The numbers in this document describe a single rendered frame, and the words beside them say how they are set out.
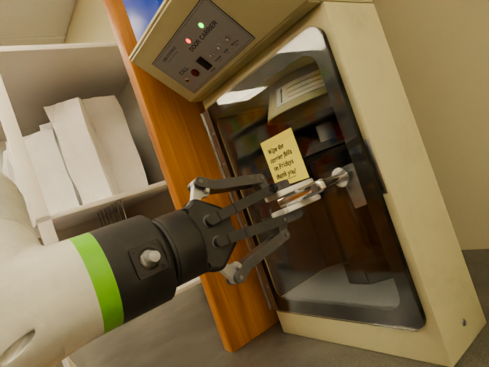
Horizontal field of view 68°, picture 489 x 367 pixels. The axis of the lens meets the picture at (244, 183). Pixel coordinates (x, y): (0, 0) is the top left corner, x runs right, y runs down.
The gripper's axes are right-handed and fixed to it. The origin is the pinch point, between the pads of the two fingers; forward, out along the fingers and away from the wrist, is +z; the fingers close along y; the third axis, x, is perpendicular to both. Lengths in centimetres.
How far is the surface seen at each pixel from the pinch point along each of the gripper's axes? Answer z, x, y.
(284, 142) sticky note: 4.1, 1.4, 8.1
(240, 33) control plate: 0.8, -2.8, 23.4
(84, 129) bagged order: 9, 108, 59
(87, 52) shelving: 19, 100, 89
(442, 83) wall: 48.4, -3.3, 9.8
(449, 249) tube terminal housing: 13.5, -9.2, -14.5
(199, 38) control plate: -1.7, 2.7, 26.6
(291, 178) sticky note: 4.1, 3.1, 2.9
